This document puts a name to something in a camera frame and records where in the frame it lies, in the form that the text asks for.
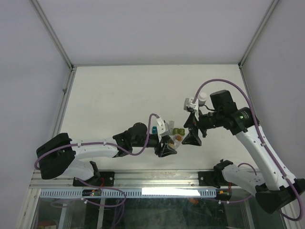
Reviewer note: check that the aluminium frame post right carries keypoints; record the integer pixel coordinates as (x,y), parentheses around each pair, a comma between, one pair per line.
(258,32)

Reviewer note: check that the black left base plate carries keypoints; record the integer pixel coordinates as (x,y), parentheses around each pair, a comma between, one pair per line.
(100,178)

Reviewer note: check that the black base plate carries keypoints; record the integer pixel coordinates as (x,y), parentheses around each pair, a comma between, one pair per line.
(211,178)
(100,178)

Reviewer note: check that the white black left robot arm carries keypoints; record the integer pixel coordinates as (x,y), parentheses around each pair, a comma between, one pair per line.
(64,156)

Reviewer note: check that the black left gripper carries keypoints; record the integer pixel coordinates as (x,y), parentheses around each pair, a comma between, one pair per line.
(165,150)

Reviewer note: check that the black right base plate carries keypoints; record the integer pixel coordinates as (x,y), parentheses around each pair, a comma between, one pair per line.
(211,178)

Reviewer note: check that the aluminium frame post left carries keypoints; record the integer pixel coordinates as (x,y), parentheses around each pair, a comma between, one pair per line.
(51,33)

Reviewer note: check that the grey slotted cable duct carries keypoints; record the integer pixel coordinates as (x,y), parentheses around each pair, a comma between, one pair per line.
(148,192)

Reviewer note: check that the weekly pill organizer strip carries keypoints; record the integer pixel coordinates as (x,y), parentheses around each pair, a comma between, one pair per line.
(173,130)

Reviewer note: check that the aluminium mounting rail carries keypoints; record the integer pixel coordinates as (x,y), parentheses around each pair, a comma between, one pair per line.
(128,179)

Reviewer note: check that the clear glass pill bottle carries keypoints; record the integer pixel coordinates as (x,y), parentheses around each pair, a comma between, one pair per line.
(173,143)

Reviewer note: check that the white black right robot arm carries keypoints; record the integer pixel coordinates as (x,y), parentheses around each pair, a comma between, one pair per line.
(277,186)

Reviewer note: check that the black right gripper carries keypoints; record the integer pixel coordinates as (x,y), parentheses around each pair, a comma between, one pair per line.
(192,138)

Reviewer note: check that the aluminium frame post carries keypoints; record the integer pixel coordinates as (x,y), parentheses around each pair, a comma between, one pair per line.
(51,33)
(258,32)

